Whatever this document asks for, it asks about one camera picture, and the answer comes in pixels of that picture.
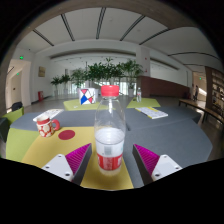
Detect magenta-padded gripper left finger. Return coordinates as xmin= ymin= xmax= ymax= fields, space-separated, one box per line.
xmin=41 ymin=143 xmax=93 ymax=186

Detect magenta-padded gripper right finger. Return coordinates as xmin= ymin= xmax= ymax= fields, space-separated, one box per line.
xmin=132 ymin=143 xmax=184 ymax=186

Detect clear red-capped water bottle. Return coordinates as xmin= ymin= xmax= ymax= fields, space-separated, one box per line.
xmin=93 ymin=84 xmax=127 ymax=177

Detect flat round red coaster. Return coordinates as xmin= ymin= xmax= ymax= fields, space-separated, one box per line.
xmin=58 ymin=129 xmax=76 ymax=141

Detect red and white patterned mug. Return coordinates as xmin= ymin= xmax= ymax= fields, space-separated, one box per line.
xmin=35 ymin=116 xmax=61 ymax=138

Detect yellow and white booklet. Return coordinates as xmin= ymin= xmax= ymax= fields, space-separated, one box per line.
xmin=134 ymin=106 xmax=169 ymax=120

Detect long wooden bench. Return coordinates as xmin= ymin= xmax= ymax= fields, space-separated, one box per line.
xmin=178 ymin=98 xmax=224 ymax=126

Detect dark grey chair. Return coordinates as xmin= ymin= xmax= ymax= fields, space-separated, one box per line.
xmin=0 ymin=117 xmax=10 ymax=143

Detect lime green chair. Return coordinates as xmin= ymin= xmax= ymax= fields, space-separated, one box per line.
xmin=2 ymin=107 xmax=25 ymax=126

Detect black backpack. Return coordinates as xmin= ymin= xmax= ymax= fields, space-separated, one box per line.
xmin=10 ymin=101 xmax=24 ymax=112

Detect white cube red blue triangles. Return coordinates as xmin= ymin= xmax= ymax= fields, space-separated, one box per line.
xmin=77 ymin=87 xmax=99 ymax=106

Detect person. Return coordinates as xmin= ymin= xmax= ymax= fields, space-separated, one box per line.
xmin=193 ymin=84 xmax=200 ymax=101

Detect wooden shelf unit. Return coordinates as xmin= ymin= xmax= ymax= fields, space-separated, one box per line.
xmin=204 ymin=65 xmax=224 ymax=118

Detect row of potted green plants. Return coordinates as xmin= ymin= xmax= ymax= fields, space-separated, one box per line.
xmin=50 ymin=57 xmax=145 ymax=96

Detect yellowish framed wall picture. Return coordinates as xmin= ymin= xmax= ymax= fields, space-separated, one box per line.
xmin=37 ymin=65 xmax=47 ymax=78

